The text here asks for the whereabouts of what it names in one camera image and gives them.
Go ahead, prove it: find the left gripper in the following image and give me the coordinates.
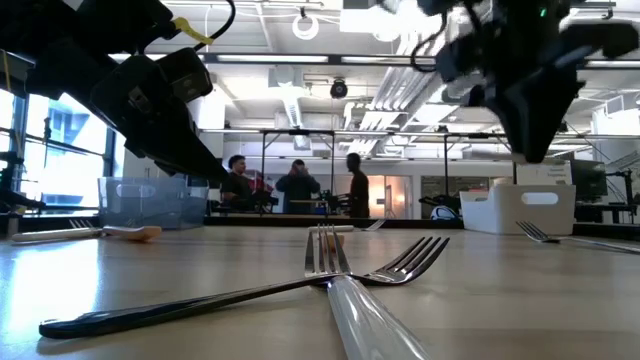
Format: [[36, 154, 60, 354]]
[[89, 54, 230, 184]]

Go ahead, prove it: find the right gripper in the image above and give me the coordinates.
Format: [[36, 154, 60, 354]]
[[464, 0, 586, 165]]

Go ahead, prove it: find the all-silver fork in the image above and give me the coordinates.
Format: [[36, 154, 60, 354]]
[[515, 220, 640, 254]]

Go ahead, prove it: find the white-handled silver fork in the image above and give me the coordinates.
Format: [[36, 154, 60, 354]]
[[10, 226, 105, 244], [307, 218, 387, 233], [303, 223, 431, 360]]

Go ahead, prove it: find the black fork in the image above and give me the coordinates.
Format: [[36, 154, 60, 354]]
[[38, 236, 451, 341]]

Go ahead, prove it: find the white sign board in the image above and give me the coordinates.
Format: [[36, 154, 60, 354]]
[[516, 160, 574, 187]]

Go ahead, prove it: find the clear plastic bin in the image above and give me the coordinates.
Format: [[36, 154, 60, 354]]
[[97, 175, 210, 230]]

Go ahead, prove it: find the person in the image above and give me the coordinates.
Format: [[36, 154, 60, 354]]
[[344, 152, 372, 219], [274, 158, 322, 215], [219, 154, 254, 212]]

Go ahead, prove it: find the black monitor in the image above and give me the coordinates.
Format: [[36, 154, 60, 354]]
[[570, 158, 609, 199]]

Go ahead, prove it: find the white plastic bin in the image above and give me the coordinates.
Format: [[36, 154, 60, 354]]
[[458, 184, 577, 236]]

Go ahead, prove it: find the black background stand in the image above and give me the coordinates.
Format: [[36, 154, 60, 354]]
[[605, 168, 637, 224]]

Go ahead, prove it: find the soccer ball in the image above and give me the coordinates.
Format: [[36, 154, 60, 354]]
[[429, 204, 460, 222]]

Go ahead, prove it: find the black background machine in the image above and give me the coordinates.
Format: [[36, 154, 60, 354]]
[[0, 149, 46, 214]]

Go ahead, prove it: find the long ceiling light bar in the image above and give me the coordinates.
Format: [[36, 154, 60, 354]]
[[107, 51, 640, 70]]

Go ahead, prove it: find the white ceiling light panel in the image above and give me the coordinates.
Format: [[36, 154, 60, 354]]
[[339, 0, 441, 42]]

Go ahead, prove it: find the black metal rig frame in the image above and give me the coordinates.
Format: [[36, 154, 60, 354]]
[[442, 131, 519, 199], [259, 128, 337, 216]]

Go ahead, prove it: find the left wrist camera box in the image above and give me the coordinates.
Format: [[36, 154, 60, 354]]
[[158, 47, 215, 105]]

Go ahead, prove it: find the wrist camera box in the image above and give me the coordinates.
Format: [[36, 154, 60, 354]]
[[435, 42, 489, 86], [158, 47, 215, 105]]

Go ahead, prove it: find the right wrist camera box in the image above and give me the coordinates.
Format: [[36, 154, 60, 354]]
[[435, 42, 489, 86]]

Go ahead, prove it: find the yellow cable tag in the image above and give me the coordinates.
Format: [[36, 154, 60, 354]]
[[171, 16, 215, 46]]

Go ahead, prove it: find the black right camera cable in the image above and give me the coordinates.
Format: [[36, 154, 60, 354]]
[[409, 9, 451, 75]]

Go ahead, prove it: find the black camera cable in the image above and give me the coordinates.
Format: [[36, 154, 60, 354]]
[[192, 0, 237, 53], [409, 9, 451, 75]]

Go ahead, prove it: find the black left camera cable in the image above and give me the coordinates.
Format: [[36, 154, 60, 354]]
[[192, 0, 237, 53]]

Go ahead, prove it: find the black ceiling dome camera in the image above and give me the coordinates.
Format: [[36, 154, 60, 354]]
[[329, 77, 350, 100]]

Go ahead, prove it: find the white cable coil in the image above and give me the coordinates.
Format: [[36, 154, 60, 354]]
[[291, 13, 320, 42]]

